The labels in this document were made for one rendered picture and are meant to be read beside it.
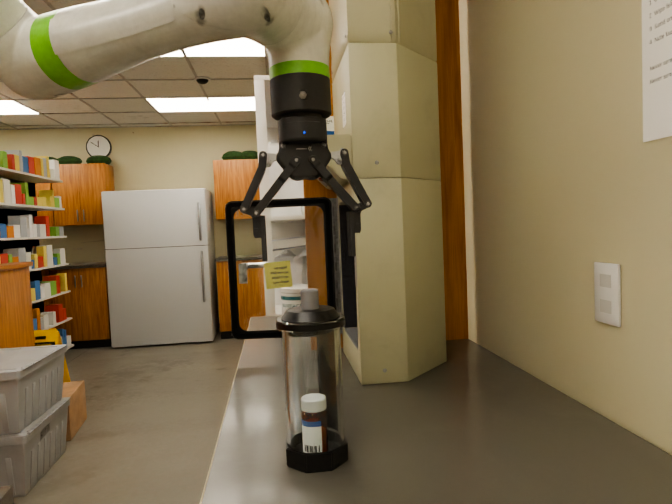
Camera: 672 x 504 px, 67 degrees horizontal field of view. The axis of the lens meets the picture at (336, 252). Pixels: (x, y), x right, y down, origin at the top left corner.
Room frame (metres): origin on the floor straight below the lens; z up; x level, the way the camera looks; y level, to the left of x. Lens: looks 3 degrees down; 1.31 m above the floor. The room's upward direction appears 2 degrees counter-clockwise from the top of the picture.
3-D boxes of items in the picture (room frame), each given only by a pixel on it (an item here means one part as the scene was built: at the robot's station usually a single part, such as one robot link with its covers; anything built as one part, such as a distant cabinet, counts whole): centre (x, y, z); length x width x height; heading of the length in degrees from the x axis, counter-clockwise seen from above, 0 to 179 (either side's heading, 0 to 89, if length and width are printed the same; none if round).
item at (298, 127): (0.79, 0.04, 1.43); 0.08 x 0.07 x 0.09; 97
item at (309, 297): (0.79, 0.04, 1.18); 0.09 x 0.09 x 0.07
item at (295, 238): (1.46, 0.16, 1.19); 0.30 x 0.01 x 0.40; 89
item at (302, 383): (0.79, 0.04, 1.06); 0.11 x 0.11 x 0.21
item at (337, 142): (1.30, 0.03, 1.46); 0.32 x 0.11 x 0.10; 7
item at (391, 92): (1.32, -0.15, 1.33); 0.32 x 0.25 x 0.77; 7
